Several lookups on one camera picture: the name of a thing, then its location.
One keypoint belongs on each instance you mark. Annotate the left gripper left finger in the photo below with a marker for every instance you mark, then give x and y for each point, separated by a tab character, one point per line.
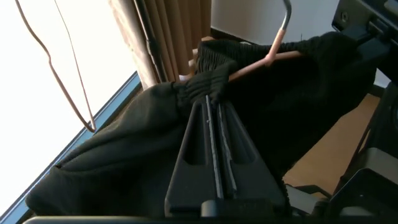
189	180

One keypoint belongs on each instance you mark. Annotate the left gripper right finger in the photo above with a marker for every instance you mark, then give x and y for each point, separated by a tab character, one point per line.
255	180

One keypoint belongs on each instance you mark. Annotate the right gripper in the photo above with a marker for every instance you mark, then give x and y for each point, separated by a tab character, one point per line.
367	18

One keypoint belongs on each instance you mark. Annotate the black garment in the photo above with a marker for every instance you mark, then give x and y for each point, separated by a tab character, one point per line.
124	155

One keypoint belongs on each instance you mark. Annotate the pink clothes hanger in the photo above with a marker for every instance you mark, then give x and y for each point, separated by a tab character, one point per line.
92	128
270	58

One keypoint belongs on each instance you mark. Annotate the brown curtain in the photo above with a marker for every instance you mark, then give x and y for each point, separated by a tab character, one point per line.
177	31

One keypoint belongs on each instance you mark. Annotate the window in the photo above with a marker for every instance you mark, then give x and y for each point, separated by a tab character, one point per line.
31	93

